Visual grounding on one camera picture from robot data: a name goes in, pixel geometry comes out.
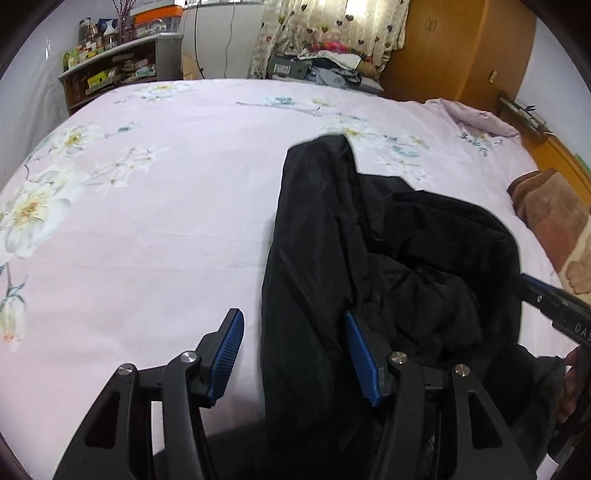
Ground wooden headboard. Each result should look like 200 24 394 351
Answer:
498 90 590 208

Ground cluttered wooden shelf unit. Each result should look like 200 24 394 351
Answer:
58 33 182 115

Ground heart pattern curtain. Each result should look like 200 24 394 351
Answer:
249 0 410 79

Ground wooden wardrobe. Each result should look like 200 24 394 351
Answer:
380 0 537 114

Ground purple dried flower branches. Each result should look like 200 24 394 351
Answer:
112 0 136 45

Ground pile of clothes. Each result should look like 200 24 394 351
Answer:
266 42 385 95

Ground black puffer jacket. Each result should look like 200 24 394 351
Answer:
260 135 564 479

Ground orange lid storage box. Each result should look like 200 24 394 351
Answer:
132 5 183 39

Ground bunny print plush blanket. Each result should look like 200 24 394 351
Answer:
508 169 591 303

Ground pink floral bed quilt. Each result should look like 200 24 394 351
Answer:
1 80 559 479

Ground person right hand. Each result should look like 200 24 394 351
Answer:
556 346 590 423

